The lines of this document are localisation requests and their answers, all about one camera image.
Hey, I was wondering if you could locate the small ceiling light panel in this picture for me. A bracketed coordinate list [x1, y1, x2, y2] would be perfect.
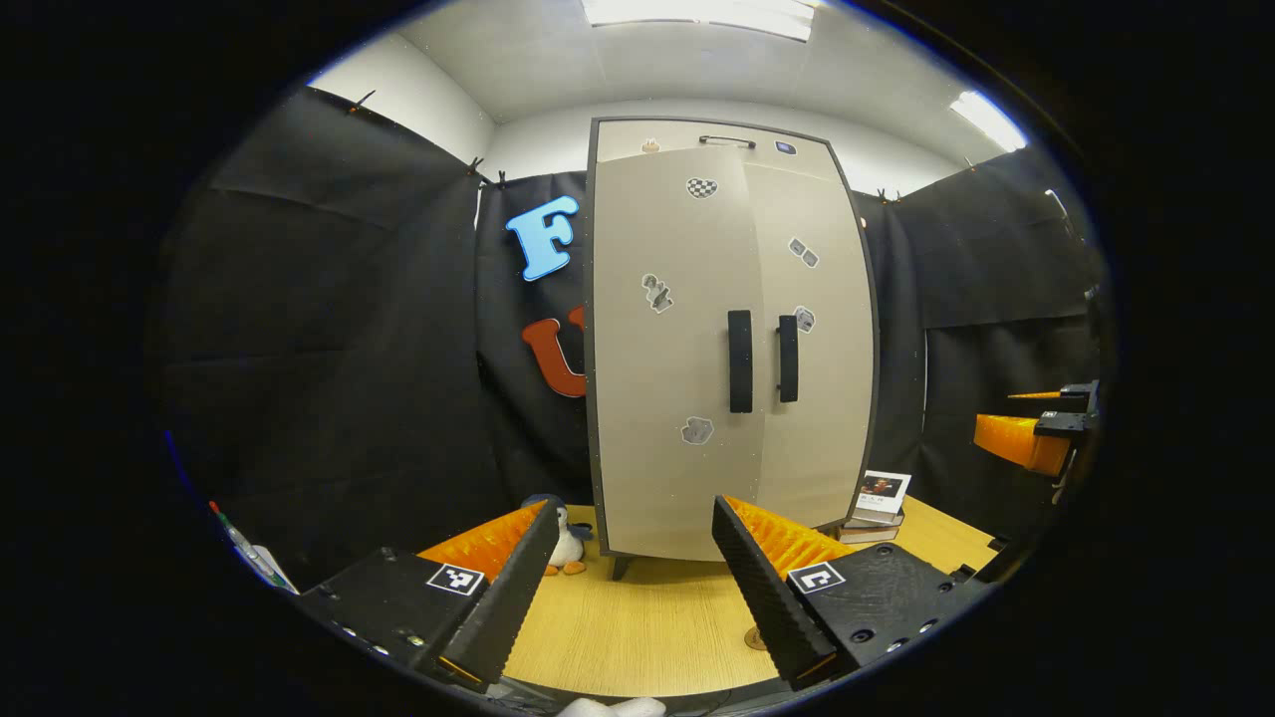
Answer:
[948, 90, 1029, 153]

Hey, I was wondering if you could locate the grey cabinet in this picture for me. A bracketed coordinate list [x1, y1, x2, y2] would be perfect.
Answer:
[583, 117, 880, 582]

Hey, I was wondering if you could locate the white cover book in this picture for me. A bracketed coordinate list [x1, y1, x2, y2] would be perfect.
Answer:
[855, 470, 912, 526]

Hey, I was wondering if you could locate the white paper sheet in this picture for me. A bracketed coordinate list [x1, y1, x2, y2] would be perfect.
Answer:
[254, 543, 300, 597]

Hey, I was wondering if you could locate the grey cabinet door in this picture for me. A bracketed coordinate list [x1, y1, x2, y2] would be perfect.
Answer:
[742, 159, 878, 531]
[593, 147, 773, 564]

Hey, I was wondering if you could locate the penguin plush toy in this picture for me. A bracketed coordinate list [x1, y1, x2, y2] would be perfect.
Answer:
[520, 494, 596, 578]

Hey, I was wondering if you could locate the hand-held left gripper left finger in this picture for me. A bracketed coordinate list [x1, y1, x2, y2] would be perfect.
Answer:
[297, 498, 562, 695]

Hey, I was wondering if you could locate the dark hardcover book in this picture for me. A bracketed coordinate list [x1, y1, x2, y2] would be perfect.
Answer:
[837, 516, 905, 545]

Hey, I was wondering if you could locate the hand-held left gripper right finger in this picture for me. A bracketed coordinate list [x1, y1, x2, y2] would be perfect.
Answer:
[711, 495, 987, 691]

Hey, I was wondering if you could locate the black door handle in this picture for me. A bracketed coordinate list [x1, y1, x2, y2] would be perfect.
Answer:
[776, 315, 800, 404]
[727, 310, 754, 414]

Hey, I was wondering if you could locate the red cap clear bottle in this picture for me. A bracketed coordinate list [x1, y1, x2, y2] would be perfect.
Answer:
[207, 500, 290, 591]

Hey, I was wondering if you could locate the black backdrop cloth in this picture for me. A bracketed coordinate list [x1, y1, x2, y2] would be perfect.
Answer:
[144, 88, 1112, 589]

